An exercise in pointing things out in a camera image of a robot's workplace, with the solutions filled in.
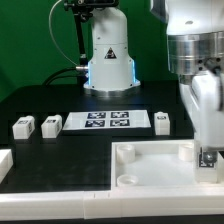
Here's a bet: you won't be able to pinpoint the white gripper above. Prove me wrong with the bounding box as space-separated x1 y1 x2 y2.
179 71 224 162

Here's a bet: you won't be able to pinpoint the white square tabletop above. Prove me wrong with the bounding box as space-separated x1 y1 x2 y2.
111 140 224 188

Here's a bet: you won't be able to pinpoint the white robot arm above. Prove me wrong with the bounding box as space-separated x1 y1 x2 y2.
84 0 224 163

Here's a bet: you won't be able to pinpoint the white front fence bar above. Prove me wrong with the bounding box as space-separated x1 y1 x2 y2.
0 186 224 221

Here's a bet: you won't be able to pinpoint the white marker sheet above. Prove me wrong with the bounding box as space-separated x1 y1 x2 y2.
63 110 151 131

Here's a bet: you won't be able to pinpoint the white left fence piece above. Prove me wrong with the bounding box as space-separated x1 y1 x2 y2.
0 149 13 183

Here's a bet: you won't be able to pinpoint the black cables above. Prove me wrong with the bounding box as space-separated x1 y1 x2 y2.
41 68 85 88

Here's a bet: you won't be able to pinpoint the grey cable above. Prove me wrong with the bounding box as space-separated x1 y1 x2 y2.
47 0 78 68

